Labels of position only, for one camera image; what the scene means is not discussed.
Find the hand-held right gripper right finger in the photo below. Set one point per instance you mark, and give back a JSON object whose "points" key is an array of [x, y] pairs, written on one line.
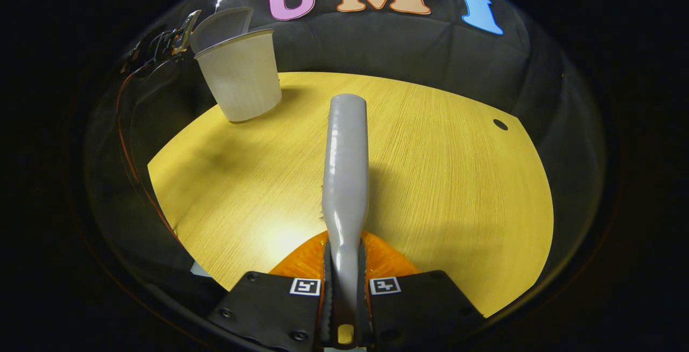
{"points": [[420, 309]]}

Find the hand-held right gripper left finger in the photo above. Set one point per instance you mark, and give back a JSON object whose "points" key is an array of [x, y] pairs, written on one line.
{"points": [[269, 309]]}

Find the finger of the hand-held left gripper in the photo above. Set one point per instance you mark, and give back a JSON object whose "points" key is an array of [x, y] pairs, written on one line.
{"points": [[188, 34]]}

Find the grey dustpan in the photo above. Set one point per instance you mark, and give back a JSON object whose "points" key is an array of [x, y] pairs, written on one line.
{"points": [[220, 26]]}

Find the white ribbed garbage bin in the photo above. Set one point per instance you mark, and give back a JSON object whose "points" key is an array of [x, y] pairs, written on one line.
{"points": [[242, 83]]}

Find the small grey broom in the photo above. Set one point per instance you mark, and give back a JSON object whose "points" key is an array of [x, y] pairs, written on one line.
{"points": [[347, 169]]}

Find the wooden desktop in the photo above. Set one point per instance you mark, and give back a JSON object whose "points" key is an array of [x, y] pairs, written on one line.
{"points": [[457, 190]]}

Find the black backdrop cloth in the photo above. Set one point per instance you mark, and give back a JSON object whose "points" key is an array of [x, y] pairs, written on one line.
{"points": [[403, 50]]}

